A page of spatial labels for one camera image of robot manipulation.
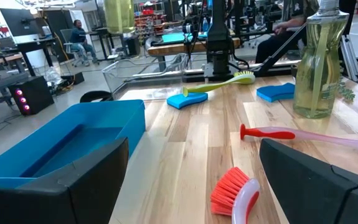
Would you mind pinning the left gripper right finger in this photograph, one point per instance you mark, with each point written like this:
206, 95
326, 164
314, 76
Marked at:
322, 199

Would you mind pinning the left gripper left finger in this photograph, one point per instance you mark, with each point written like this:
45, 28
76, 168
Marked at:
57, 202

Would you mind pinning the red dish brush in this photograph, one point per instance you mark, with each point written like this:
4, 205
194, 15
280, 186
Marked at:
228, 193
269, 134

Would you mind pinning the blue sponge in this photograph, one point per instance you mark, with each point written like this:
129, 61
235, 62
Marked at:
275, 92
185, 101

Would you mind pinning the clear soap bottle yellow liquid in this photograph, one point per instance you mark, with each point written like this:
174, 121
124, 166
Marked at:
318, 77
119, 15

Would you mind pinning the green dish brush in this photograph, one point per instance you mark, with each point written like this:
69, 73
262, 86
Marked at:
216, 85

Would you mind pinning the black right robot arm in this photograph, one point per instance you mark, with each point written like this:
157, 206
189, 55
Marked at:
218, 31

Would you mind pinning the blue plastic bin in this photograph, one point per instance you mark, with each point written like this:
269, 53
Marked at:
73, 137

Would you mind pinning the potted succulent plant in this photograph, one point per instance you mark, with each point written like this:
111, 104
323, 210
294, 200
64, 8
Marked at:
347, 93

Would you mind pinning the black computer tower pink lights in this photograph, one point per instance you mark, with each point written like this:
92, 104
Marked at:
35, 93

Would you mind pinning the black curved object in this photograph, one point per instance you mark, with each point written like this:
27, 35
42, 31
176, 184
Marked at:
96, 95

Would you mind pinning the grey office chair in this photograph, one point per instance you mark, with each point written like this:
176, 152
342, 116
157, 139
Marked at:
66, 46

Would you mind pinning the clear plastic bin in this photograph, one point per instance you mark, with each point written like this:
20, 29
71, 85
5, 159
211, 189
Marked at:
141, 70

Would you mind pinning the person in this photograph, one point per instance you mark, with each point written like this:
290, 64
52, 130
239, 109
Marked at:
294, 15
79, 35

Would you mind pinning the monitor on stand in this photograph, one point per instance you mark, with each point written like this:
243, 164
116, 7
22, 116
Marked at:
20, 21

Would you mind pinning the wooden workbench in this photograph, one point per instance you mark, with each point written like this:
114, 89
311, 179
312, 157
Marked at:
178, 48

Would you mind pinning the teal mat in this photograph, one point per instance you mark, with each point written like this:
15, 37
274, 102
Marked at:
172, 38

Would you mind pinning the shelf with red bins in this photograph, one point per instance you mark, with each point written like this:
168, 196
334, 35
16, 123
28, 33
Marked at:
147, 18

